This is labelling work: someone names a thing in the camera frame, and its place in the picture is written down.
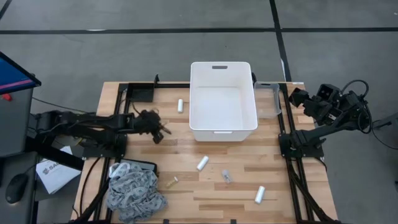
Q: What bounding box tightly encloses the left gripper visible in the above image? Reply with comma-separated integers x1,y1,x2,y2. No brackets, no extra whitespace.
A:
134,108,172,144

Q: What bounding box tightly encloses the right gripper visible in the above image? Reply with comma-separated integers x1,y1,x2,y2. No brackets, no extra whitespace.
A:
288,88,358,125

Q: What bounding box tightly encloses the small tan vial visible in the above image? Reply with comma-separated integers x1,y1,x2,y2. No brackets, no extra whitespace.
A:
165,176,179,189

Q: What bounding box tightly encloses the white perforated plastic basket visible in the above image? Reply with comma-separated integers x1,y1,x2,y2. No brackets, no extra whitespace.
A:
189,61,259,142

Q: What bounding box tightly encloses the clear plastic vial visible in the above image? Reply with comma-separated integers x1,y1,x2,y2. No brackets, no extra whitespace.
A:
221,169,234,184

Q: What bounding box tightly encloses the clear plastic bin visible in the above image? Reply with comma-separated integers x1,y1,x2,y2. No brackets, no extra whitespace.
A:
254,81,282,119

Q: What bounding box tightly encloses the black tablet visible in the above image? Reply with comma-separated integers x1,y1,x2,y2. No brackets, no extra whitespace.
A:
119,157,158,175

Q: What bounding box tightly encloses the black square mounting plate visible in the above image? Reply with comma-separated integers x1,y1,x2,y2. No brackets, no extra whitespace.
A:
126,83,155,103

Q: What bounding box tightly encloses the grey patterned cloth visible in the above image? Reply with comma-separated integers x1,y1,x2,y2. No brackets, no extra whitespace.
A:
106,161,169,224

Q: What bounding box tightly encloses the dark stand leg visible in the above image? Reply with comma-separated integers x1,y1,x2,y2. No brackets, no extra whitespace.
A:
373,112,398,130

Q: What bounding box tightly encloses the white paper booklet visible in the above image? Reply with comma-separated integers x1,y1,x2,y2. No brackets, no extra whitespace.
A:
35,145,82,195

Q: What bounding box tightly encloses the black computer mouse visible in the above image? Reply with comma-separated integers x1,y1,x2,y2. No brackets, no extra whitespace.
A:
5,173,29,205

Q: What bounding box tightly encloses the monitor with blue screen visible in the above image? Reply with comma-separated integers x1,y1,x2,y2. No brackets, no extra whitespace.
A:
0,51,42,96

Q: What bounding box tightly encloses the grey side desk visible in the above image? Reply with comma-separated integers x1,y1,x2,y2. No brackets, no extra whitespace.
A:
0,152,40,224

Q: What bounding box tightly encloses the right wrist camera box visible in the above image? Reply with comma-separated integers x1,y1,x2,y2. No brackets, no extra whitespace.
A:
316,83,342,103

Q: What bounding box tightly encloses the black aluminium table frame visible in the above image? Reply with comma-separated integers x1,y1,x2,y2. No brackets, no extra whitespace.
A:
70,74,343,224

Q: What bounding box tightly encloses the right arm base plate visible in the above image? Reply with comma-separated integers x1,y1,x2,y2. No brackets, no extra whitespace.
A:
278,130,325,159

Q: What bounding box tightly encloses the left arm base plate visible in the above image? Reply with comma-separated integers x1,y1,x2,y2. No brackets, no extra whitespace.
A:
81,133,128,159

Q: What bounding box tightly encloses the thick black cable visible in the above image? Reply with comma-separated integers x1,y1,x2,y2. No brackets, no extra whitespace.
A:
78,157,103,218

